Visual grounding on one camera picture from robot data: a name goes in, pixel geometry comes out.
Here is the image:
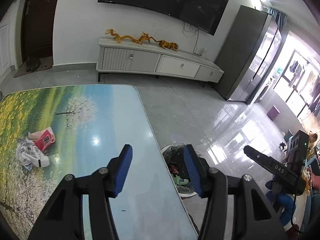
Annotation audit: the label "door mat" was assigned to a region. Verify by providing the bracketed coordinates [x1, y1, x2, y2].
[14, 56, 53, 78]

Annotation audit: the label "pair of dark shoes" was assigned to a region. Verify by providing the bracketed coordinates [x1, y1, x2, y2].
[25, 56, 41, 72]

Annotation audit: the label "white power strip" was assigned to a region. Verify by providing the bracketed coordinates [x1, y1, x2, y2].
[201, 48, 207, 58]

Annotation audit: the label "white trash bin with liner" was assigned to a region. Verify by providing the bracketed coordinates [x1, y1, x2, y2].
[161, 144, 197, 199]

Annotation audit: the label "white tv cabinet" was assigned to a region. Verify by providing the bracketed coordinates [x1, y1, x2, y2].
[96, 38, 224, 83]

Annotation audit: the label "golden dragon figurine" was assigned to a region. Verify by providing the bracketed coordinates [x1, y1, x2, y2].
[105, 29, 157, 44]

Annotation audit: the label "white printed plastic bag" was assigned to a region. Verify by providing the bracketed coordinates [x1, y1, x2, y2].
[16, 138, 50, 171]

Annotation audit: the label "dark brown entrance door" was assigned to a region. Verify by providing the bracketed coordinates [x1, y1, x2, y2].
[21, 0, 57, 62]

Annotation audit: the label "white wall cabinets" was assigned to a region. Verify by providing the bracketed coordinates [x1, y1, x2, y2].
[0, 21, 11, 76]

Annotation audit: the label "golden tiger figurine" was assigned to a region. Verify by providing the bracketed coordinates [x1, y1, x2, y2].
[157, 40, 178, 51]

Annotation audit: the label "purple stool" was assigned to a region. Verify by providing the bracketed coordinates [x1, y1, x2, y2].
[267, 105, 280, 121]

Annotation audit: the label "right blue gloved hand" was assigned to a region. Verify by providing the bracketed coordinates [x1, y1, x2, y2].
[265, 180, 296, 226]

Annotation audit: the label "red paper box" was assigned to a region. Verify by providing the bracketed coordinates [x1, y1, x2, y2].
[28, 127, 55, 152]

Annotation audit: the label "grey refrigerator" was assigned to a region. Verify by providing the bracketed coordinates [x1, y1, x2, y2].
[215, 5, 281, 104]

